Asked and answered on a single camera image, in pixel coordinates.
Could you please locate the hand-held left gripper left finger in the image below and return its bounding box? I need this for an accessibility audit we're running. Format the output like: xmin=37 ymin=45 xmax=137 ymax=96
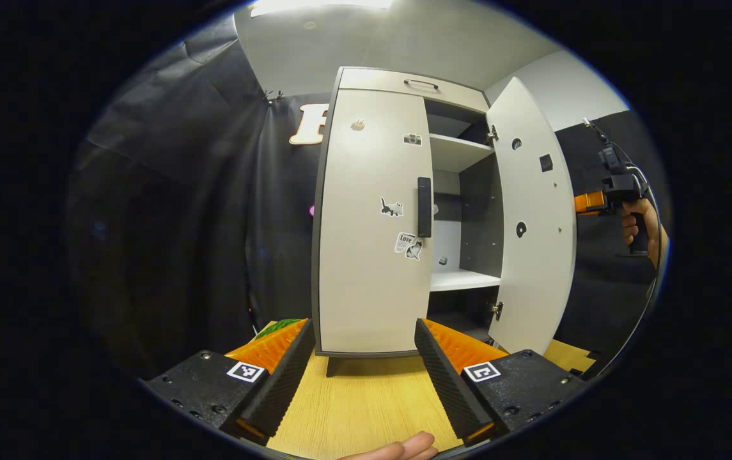
xmin=141 ymin=318 xmax=317 ymax=447

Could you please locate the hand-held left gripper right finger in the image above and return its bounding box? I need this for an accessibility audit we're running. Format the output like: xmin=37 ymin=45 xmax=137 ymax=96
xmin=414 ymin=318 xmax=588 ymax=447

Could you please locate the white shoe cabinet door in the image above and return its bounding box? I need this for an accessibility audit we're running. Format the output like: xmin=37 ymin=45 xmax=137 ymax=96
xmin=486 ymin=77 xmax=578 ymax=356
xmin=318 ymin=89 xmax=434 ymax=355

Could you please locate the white double-door shoe cabinet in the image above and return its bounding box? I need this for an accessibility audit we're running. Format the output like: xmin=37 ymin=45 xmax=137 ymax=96
xmin=311 ymin=66 xmax=577 ymax=378

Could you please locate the black door handle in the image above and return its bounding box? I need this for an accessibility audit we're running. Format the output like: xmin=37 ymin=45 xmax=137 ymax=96
xmin=417 ymin=178 xmax=433 ymax=238

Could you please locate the white cabinet shelf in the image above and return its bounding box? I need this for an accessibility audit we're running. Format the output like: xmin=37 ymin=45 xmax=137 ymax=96
xmin=430 ymin=268 xmax=501 ymax=293
xmin=430 ymin=133 xmax=495 ymax=173

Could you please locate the white cabinet drawer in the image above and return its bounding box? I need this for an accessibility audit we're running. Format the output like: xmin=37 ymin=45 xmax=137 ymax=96
xmin=339 ymin=67 xmax=490 ymax=114

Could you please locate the black backdrop cloth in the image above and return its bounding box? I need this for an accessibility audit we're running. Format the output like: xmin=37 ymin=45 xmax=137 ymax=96
xmin=64 ymin=26 xmax=673 ymax=384

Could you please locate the ceiling light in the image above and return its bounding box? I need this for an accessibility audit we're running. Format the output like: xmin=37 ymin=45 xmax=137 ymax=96
xmin=251 ymin=0 xmax=393 ymax=17

